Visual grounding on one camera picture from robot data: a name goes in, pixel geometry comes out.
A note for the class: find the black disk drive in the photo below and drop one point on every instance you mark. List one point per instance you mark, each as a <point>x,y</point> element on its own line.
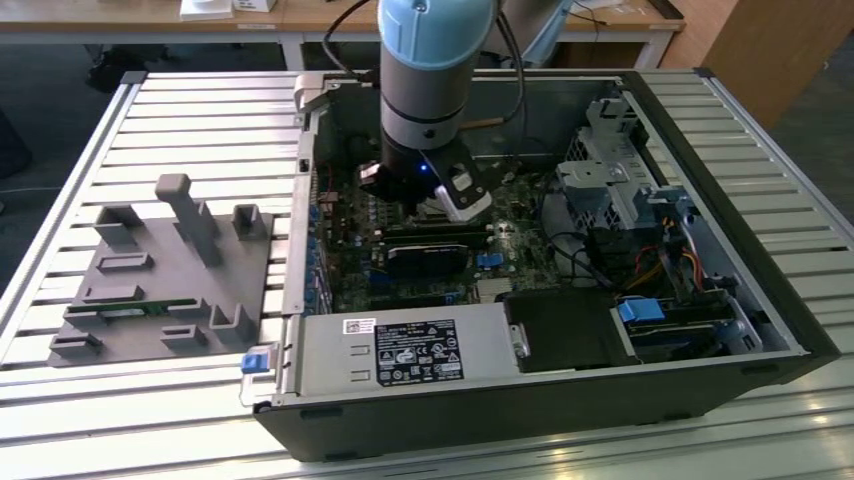
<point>674,340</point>

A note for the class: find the black and grey PC case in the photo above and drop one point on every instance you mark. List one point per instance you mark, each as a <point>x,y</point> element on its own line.
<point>467,425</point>

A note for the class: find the green motherboard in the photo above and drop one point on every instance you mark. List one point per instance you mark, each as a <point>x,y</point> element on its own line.
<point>520,250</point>

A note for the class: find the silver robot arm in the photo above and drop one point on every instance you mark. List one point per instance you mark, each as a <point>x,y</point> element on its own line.
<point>420,90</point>

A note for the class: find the blue power supply latch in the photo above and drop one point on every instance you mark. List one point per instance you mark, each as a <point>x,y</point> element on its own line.
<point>254,362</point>

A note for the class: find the black graphics card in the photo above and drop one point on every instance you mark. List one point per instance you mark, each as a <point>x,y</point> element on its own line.
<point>427,260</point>

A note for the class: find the metal drive cage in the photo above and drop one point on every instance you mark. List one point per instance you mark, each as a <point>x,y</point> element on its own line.
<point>590,200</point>

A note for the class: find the dark bag under desk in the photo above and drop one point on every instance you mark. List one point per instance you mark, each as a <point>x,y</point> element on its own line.
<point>127,65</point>

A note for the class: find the black RAM slot bank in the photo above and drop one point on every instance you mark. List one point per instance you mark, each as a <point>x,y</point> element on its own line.
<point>434,234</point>

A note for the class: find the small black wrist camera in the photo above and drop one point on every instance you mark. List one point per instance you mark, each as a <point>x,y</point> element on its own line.
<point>370,177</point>

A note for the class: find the large white box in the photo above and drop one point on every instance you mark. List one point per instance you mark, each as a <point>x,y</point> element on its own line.
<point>207,10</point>

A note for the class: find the wooden cabinet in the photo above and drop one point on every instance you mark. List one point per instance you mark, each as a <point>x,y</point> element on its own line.
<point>767,50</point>

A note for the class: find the wooden desk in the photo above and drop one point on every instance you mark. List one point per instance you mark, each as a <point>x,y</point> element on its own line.
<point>134,25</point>

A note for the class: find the small white box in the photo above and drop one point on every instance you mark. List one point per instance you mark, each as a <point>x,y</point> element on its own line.
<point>254,5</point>

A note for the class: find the blue disk carrier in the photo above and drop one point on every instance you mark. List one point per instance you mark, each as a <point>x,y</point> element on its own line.
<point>641,312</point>

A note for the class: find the black plastic shroud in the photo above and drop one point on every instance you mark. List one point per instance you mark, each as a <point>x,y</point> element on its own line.
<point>567,325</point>

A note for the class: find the silver drive bay bracket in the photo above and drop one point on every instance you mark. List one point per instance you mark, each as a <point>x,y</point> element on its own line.
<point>703,240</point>

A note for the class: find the green RAM stick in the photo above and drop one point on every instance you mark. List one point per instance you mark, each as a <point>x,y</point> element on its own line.
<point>156,306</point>

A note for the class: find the grey parts rack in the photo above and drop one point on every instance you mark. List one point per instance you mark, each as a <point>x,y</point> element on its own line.
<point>160,280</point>

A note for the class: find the silver chipset heatsink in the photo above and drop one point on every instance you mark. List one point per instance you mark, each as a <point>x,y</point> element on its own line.
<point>496,289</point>

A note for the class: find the grey power supply unit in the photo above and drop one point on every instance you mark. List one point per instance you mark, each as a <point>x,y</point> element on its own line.
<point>320,350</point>

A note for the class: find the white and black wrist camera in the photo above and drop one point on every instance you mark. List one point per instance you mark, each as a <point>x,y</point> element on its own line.
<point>463,195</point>

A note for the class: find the blue board connector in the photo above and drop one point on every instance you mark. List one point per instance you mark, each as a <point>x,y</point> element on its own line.
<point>490,261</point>

